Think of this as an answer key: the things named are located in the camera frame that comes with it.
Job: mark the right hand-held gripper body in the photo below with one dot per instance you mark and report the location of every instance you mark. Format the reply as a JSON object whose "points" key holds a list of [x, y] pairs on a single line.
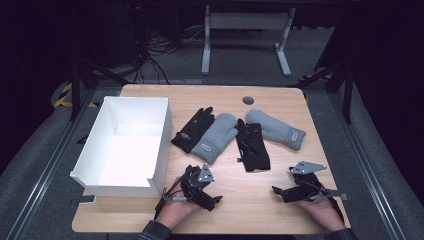
{"points": [[308, 185]]}

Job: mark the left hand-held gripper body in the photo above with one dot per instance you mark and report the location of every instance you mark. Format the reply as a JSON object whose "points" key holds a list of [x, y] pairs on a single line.
{"points": [[195, 183]]}

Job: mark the grey mitten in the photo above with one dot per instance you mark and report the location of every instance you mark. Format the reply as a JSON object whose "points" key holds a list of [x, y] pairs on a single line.
{"points": [[216, 136], [273, 128]]}

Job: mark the person's left hand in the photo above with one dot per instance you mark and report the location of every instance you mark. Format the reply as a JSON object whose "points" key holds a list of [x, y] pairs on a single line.
{"points": [[176, 211]]}

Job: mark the person's right hand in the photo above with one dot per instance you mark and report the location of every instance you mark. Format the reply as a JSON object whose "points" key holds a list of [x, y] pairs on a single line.
{"points": [[325, 211]]}

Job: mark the black glove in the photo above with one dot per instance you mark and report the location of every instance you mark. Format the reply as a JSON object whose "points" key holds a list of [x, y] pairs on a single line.
{"points": [[191, 131], [251, 150]]}

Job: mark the white open box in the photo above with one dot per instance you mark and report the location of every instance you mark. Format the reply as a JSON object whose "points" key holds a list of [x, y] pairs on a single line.
{"points": [[126, 156]]}

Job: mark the grey round table grommet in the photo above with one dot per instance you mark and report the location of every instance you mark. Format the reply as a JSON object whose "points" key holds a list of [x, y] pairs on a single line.
{"points": [[248, 100]]}

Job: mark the black metal stand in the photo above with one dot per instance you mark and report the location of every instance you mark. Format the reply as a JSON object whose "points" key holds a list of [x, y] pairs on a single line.
{"points": [[76, 90], [348, 93]]}

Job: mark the yellow black hazard tape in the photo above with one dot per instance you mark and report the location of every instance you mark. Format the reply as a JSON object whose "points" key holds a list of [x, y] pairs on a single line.
{"points": [[61, 96]]}

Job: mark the black equipment box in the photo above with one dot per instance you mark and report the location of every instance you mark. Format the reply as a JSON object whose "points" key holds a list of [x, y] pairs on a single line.
{"points": [[121, 33]]}

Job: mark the grey metal floor rail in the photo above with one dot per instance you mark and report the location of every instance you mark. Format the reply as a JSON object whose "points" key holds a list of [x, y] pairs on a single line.
{"points": [[366, 173], [50, 166]]}

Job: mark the grey table edge bracket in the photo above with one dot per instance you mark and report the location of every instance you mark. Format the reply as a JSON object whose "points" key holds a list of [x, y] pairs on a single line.
{"points": [[82, 200]]}

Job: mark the white metal desk frame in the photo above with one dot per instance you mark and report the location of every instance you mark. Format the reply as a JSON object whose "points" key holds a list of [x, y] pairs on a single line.
{"points": [[246, 21]]}

